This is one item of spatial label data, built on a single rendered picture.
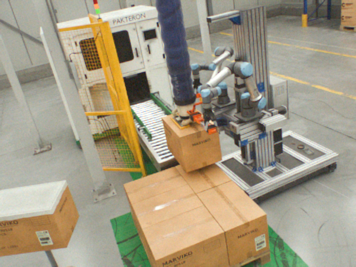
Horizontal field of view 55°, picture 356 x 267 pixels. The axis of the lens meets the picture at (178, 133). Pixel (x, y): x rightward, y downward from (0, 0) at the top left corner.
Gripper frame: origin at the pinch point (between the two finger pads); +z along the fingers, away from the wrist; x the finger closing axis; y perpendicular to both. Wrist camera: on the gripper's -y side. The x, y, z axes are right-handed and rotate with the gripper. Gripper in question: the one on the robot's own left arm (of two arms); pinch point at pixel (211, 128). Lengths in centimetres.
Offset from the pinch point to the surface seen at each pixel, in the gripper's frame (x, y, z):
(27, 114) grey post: 187, 356, 46
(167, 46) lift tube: 10, 54, -67
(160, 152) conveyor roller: 27, 108, 64
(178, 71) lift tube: 5, 50, -44
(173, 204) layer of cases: 46, 6, 66
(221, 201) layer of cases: 6, -15, 66
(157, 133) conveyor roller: 13, 169, 66
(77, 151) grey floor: 127, 307, 118
